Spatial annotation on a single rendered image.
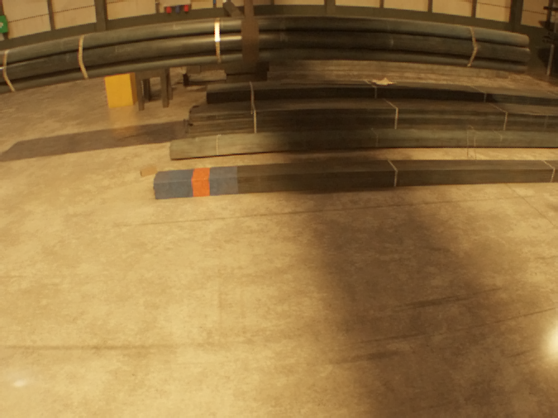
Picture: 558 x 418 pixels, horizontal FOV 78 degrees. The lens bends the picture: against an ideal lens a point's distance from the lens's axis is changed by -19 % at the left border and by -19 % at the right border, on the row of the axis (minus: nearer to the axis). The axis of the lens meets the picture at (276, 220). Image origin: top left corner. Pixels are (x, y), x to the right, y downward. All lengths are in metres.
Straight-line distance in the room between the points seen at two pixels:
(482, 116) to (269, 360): 4.17
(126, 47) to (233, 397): 3.05
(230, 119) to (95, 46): 1.64
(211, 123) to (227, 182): 1.14
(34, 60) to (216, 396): 3.43
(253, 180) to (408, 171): 1.37
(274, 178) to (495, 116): 3.16
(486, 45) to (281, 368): 3.64
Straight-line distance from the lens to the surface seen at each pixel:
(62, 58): 4.09
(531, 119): 5.90
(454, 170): 3.94
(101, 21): 11.33
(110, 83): 7.30
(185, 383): 2.03
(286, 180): 3.50
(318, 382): 1.99
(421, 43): 4.10
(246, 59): 3.83
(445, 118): 5.10
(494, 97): 6.22
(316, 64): 9.36
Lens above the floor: 1.59
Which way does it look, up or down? 31 degrees down
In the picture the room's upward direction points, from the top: 1 degrees counter-clockwise
